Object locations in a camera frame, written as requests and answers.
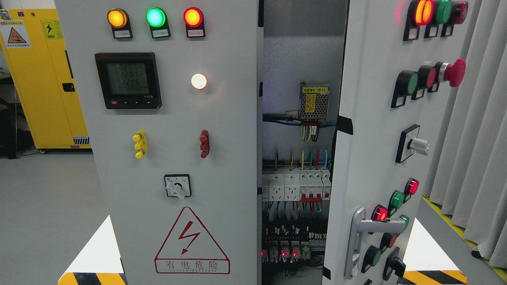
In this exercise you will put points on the grey cabinet door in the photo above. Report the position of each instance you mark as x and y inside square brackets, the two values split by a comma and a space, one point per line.
[388, 84]
[225, 49]

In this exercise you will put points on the white right door selector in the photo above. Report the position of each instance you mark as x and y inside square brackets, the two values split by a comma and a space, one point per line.
[409, 144]

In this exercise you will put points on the upper row circuit breakers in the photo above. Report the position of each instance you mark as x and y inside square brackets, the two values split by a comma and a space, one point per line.
[308, 185]

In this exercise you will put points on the metal mesh power supply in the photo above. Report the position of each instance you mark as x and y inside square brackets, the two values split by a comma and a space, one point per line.
[313, 101]

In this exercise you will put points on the white lit indicator lamp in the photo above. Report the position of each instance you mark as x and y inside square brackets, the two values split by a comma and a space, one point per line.
[199, 81]

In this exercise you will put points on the lower row relays and breakers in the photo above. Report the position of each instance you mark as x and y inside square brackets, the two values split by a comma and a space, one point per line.
[292, 241]

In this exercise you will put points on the red electric danger sticker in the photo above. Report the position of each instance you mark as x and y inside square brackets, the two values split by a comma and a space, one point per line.
[189, 248]

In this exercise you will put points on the red indicator lamp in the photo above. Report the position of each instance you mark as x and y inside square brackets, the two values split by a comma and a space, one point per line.
[193, 17]

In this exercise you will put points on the green indicator lamp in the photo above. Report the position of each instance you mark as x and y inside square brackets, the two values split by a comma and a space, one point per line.
[155, 17]

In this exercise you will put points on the orange indicator lamp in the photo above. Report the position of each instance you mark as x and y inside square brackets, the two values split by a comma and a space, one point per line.
[117, 18]

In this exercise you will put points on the red emergency stop button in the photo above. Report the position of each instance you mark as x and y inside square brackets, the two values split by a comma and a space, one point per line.
[451, 72]

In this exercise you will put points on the grey curtain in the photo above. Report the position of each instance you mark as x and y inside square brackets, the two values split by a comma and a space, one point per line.
[470, 182]

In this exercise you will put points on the yellow safety cabinet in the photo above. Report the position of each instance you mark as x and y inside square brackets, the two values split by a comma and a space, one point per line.
[35, 50]

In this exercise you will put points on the red terminal post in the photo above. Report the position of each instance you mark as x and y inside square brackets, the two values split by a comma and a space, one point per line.
[204, 143]

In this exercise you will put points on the yellow terminal post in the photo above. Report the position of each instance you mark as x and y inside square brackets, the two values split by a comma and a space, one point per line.
[140, 144]

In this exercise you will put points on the silver door handle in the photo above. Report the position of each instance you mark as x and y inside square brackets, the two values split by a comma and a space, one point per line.
[359, 225]

